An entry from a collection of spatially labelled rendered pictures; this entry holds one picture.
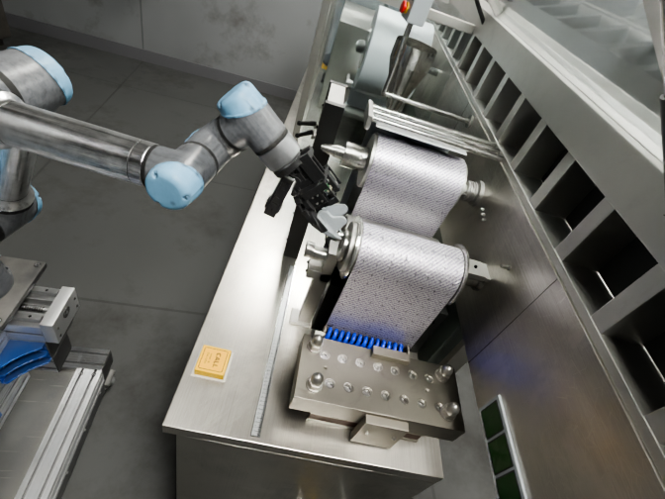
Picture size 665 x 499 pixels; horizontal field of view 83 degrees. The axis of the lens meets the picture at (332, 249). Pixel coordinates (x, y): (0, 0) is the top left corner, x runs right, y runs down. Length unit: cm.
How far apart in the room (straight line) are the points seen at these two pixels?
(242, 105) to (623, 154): 61
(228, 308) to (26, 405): 94
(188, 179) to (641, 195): 67
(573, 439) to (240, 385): 68
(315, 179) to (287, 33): 376
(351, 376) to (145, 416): 121
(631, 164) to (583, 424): 39
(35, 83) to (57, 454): 122
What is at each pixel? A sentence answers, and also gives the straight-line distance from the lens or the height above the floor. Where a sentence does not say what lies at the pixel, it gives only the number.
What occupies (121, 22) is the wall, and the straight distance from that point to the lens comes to 481.
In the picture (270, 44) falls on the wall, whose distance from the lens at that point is 449.
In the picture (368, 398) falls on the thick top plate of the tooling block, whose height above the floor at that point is 103.
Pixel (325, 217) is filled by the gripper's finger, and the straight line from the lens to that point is 78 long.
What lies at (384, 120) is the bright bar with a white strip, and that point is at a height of 145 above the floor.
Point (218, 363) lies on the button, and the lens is 99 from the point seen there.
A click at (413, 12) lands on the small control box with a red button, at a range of 116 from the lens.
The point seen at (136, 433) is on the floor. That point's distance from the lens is 192.
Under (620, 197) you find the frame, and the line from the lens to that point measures 72.
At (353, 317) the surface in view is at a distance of 93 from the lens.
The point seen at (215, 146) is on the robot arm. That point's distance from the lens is 71.
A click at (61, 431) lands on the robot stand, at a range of 173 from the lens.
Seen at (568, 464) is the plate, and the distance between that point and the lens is 70.
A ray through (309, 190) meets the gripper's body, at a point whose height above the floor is 138.
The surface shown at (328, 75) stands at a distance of 168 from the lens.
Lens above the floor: 180
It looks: 42 degrees down
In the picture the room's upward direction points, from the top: 22 degrees clockwise
